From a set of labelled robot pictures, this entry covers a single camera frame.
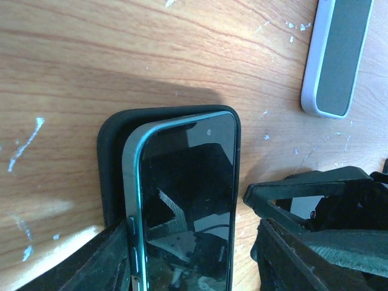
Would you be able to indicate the white phone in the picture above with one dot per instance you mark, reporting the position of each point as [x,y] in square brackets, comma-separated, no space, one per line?
[342,57]

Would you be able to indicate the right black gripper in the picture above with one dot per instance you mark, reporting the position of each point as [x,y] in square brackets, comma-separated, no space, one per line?
[350,199]

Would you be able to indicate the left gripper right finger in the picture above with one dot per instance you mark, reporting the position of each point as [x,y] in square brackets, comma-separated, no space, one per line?
[325,260]

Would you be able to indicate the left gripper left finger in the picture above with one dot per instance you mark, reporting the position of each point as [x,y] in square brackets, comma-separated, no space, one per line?
[101,264]

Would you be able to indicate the dark green phone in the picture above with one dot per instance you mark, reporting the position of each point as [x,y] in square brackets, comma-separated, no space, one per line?
[180,181]

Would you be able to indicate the lavender phone case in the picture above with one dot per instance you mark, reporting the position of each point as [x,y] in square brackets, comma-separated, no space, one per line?
[315,56]

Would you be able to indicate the black case with ring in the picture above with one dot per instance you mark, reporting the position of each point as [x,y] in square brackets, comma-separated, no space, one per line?
[110,144]

